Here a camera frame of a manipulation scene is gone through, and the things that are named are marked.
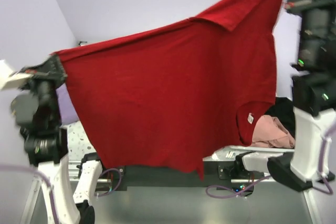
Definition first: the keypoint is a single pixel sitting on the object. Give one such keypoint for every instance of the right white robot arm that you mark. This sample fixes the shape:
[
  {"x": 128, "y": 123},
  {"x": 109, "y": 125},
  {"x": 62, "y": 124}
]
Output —
[{"x": 313, "y": 96}]

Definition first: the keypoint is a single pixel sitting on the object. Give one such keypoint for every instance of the pink t shirt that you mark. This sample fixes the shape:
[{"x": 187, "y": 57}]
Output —
[{"x": 269, "y": 132}]

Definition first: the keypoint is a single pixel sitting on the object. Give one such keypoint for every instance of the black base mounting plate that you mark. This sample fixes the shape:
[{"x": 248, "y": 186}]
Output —
[{"x": 215, "y": 173}]

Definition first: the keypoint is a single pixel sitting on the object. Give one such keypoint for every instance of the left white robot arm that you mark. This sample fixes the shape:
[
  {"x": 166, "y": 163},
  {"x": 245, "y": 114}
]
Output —
[{"x": 47, "y": 152}]

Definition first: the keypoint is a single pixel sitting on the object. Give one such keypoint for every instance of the folded lavender t shirt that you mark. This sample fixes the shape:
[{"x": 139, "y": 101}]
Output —
[{"x": 67, "y": 110}]

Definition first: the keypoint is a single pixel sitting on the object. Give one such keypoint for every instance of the white laundry basket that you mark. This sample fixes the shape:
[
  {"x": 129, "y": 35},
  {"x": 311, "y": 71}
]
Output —
[{"x": 229, "y": 153}]

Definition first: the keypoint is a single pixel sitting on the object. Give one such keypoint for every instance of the red t shirt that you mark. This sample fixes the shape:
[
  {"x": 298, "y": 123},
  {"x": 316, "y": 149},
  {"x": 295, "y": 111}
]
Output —
[{"x": 170, "y": 96}]

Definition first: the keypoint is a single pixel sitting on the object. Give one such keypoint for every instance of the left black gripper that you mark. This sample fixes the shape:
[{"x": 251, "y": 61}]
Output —
[{"x": 53, "y": 68}]

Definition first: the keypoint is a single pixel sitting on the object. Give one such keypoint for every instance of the black t shirt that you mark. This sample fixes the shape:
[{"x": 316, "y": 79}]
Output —
[{"x": 283, "y": 110}]

